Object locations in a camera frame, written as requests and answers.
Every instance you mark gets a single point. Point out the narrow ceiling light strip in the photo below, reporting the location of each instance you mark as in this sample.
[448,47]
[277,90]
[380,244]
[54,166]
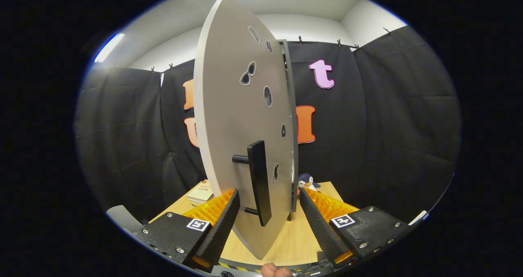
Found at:
[108,47]

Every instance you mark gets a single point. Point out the row of black cloth clips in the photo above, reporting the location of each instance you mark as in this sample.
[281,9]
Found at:
[300,39]

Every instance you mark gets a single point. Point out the stack of books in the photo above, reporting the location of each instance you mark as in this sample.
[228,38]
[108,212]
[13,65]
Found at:
[201,192]

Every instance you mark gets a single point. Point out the dark grey shoe cabinet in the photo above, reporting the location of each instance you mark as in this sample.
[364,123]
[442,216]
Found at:
[295,154]

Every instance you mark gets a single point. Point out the beige shoe cabinet door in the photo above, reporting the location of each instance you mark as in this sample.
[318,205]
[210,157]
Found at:
[229,126]

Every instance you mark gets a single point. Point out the black backdrop cloth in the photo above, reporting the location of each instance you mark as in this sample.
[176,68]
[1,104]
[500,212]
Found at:
[388,126]

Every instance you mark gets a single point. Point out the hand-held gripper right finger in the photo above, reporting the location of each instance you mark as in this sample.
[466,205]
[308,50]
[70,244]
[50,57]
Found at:
[320,232]

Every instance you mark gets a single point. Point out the yellow black striped tape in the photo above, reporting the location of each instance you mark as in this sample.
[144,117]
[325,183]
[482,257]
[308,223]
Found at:
[231,266]

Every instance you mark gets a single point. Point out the penguin plush toy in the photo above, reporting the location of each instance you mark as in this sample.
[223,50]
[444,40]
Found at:
[307,182]

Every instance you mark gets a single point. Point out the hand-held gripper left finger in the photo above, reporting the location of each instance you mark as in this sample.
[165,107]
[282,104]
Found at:
[222,228]

